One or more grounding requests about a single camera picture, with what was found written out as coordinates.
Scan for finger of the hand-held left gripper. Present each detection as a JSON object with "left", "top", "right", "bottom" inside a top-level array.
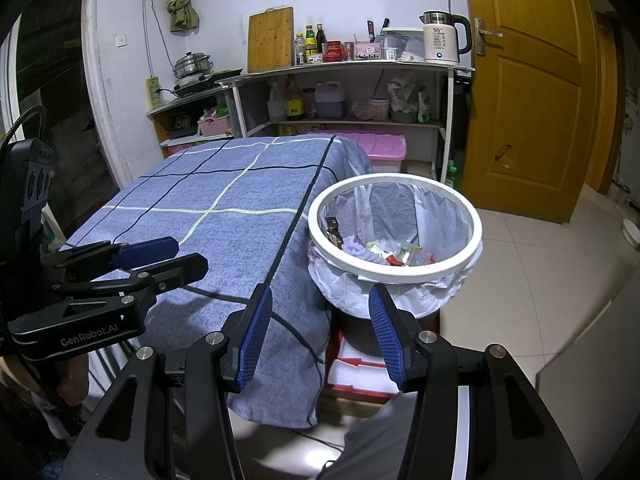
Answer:
[
  {"left": 50, "top": 252, "right": 210, "bottom": 311},
  {"left": 42, "top": 236, "right": 180, "bottom": 281}
]

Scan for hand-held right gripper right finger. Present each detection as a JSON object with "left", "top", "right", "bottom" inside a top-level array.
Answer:
[{"left": 367, "top": 282, "right": 583, "bottom": 480}]

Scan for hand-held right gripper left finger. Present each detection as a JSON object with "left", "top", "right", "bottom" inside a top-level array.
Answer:
[{"left": 72, "top": 282, "right": 275, "bottom": 480}]

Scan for white rimmed trash bin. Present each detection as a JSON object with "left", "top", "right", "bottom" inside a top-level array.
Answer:
[{"left": 306, "top": 172, "right": 484, "bottom": 356}]

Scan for white foam fruit net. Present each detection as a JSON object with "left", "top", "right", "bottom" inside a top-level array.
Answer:
[{"left": 342, "top": 240, "right": 387, "bottom": 264}]

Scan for green wrapper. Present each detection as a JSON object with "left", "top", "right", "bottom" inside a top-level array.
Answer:
[{"left": 395, "top": 242, "right": 426, "bottom": 262}]

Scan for person's left hand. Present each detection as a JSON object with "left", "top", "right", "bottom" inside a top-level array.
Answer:
[{"left": 0, "top": 351, "right": 91, "bottom": 406}]

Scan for white and red box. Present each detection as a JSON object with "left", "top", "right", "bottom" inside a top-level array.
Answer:
[{"left": 325, "top": 330, "right": 401, "bottom": 401}]

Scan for blue checked blanket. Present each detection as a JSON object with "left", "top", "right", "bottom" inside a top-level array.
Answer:
[{"left": 60, "top": 135, "right": 373, "bottom": 428}]

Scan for person's grey pants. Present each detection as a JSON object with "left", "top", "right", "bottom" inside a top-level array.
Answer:
[{"left": 320, "top": 395, "right": 416, "bottom": 480}]

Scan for low wooden shelf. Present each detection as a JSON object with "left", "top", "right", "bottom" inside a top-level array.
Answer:
[{"left": 146, "top": 85, "right": 241, "bottom": 158}]

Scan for white plastic bin liner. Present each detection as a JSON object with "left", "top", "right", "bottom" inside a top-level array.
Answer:
[{"left": 307, "top": 182, "right": 483, "bottom": 321}]

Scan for pink plastic basket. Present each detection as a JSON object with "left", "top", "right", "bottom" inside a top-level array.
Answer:
[{"left": 198, "top": 114, "right": 232, "bottom": 137}]

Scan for yellowed power strip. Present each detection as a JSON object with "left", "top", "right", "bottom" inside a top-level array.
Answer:
[{"left": 145, "top": 76, "right": 165, "bottom": 109}]

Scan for black induction cooker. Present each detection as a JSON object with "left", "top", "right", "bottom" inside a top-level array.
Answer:
[{"left": 170, "top": 69, "right": 244, "bottom": 96}]

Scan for pink storage box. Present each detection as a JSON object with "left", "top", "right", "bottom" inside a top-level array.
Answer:
[{"left": 307, "top": 130, "right": 407, "bottom": 175}]

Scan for steel steamer pot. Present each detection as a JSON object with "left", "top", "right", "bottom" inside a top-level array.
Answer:
[{"left": 173, "top": 51, "right": 213, "bottom": 80}]

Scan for white plastic jug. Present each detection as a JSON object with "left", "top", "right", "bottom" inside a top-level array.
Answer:
[{"left": 267, "top": 81, "right": 286, "bottom": 122}]

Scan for yellow label bottle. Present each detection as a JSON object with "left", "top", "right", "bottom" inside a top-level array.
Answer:
[{"left": 284, "top": 74, "right": 306, "bottom": 121}]

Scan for dark liquid jerrycan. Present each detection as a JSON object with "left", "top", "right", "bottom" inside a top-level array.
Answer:
[{"left": 315, "top": 81, "right": 347, "bottom": 120}]

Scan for crumpled plastic bags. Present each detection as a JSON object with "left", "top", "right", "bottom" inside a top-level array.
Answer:
[{"left": 387, "top": 72, "right": 441, "bottom": 125}]

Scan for wooden cutting board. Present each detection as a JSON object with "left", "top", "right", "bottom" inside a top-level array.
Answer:
[{"left": 247, "top": 6, "right": 295, "bottom": 73}]

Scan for white shelf unit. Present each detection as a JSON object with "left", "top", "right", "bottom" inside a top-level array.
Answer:
[{"left": 220, "top": 58, "right": 476, "bottom": 186}]

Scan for yellow wooden door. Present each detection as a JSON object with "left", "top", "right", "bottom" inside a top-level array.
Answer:
[{"left": 460, "top": 0, "right": 608, "bottom": 223}]

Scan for clear lidded container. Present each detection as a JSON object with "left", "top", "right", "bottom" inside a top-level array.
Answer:
[{"left": 382, "top": 27, "right": 426, "bottom": 61}]

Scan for white electric kettle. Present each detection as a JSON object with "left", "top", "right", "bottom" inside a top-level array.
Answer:
[{"left": 419, "top": 10, "right": 473, "bottom": 64}]

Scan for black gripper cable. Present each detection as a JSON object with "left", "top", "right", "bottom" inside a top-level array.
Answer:
[{"left": 0, "top": 105, "right": 47, "bottom": 147}]

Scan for white wall cable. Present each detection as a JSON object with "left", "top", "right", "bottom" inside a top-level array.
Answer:
[{"left": 141, "top": 0, "right": 173, "bottom": 81}]

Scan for metal door handle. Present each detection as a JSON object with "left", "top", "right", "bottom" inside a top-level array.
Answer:
[{"left": 472, "top": 18, "right": 503, "bottom": 57}]

